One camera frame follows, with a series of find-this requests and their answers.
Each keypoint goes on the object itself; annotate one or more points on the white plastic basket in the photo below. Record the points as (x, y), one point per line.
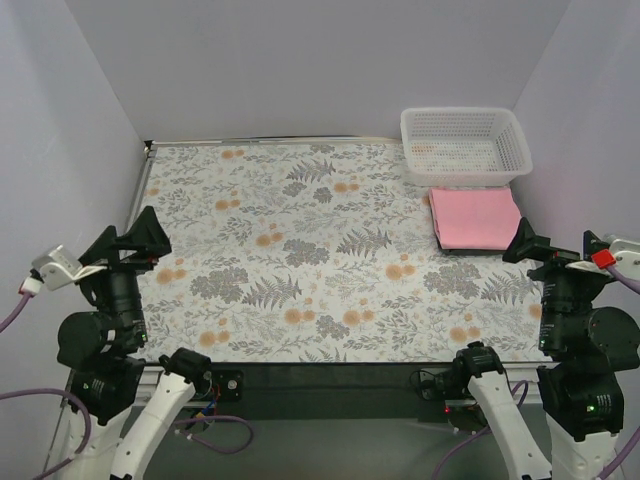
(463, 147)

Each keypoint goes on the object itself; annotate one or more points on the aluminium table frame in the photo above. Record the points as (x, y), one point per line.
(521, 376)

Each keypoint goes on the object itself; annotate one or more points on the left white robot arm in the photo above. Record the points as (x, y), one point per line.
(99, 347)

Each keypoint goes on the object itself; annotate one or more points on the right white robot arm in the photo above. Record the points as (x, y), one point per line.
(581, 397)

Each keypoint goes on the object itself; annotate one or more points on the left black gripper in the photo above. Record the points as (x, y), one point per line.
(123, 262)

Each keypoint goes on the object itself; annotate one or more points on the folded dark green t shirt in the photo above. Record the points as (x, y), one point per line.
(469, 251)

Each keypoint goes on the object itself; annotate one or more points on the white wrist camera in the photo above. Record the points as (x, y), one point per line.
(625, 258)
(55, 269)

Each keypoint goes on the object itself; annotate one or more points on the pink t shirt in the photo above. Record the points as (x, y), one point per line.
(474, 219)

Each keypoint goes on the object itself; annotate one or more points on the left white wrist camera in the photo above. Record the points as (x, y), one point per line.
(55, 269)

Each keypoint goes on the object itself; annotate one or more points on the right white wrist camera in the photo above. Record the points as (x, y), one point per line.
(625, 258)

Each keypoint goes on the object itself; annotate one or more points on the floral patterned table mat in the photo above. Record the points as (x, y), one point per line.
(317, 253)

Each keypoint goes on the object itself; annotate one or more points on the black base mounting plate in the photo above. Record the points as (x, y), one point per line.
(331, 390)

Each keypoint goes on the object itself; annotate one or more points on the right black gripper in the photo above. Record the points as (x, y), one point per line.
(558, 258)

